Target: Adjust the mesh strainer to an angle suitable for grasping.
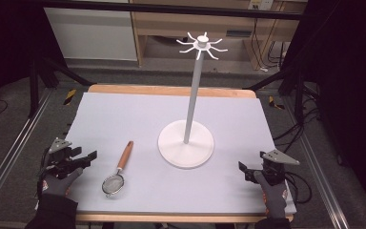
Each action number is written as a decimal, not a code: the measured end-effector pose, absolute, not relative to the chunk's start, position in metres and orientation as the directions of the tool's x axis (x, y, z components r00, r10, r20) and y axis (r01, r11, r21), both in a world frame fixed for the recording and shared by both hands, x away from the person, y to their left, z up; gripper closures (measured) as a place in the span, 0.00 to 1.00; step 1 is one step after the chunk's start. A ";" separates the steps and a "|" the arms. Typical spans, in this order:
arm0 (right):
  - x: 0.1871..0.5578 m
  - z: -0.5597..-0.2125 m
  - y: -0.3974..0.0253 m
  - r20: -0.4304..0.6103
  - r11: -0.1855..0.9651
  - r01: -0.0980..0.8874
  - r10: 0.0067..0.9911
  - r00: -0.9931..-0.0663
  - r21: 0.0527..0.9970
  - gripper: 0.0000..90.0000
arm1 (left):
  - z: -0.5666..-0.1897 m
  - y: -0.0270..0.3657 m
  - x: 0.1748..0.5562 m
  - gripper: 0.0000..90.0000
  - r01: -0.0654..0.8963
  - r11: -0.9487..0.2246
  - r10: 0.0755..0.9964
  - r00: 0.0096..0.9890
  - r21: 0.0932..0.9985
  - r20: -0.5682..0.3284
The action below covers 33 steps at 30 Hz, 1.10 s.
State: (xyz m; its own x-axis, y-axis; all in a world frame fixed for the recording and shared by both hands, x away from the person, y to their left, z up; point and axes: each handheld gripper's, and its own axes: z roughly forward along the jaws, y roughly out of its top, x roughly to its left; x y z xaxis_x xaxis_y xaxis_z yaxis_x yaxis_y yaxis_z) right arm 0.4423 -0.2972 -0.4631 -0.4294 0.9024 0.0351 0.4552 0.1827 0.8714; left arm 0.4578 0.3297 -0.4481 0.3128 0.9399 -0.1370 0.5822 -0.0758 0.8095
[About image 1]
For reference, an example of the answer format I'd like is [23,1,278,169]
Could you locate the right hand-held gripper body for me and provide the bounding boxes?
[256,149,301,187]

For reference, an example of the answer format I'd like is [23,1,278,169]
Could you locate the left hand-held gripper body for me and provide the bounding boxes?
[42,136,87,179]

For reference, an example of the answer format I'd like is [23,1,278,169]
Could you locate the wooden handled mesh strainer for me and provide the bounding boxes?
[101,140,134,198]

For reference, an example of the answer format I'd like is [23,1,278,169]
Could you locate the white hook rack stand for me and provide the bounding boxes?
[157,31,229,170]

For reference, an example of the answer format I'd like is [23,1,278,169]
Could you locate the person's left hand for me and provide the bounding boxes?
[37,166,85,203]

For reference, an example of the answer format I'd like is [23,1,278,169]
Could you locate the yellow black hazard tape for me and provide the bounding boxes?
[63,88,77,106]
[268,94,286,111]

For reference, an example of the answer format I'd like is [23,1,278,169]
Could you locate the white table mat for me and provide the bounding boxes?
[64,92,297,215]

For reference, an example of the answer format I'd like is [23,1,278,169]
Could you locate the black metal stand leg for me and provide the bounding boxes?
[28,56,94,119]
[242,65,307,123]

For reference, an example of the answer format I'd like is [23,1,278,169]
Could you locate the wooden table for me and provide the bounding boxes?
[75,83,295,224]

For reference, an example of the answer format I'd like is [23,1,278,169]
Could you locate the black curtain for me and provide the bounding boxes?
[281,0,366,221]
[0,0,69,123]

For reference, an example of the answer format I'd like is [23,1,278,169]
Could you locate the white cabinet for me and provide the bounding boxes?
[43,7,138,62]

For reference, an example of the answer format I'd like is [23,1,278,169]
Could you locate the white power strip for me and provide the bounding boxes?
[248,0,275,10]

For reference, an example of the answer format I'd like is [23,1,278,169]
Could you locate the wooden desk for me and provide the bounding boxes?
[129,0,309,72]

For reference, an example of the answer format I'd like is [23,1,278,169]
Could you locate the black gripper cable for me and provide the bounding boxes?
[283,171,314,205]

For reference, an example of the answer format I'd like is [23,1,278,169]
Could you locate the black floor cables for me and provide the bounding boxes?
[272,90,321,155]

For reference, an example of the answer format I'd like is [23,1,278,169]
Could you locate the aluminium floor rail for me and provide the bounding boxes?
[0,88,55,221]
[281,94,355,229]

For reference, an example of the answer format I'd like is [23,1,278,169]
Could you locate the black hanging cables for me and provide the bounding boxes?
[250,17,288,73]

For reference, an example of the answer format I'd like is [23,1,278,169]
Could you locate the black metal frame bar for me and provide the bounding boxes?
[39,0,303,21]

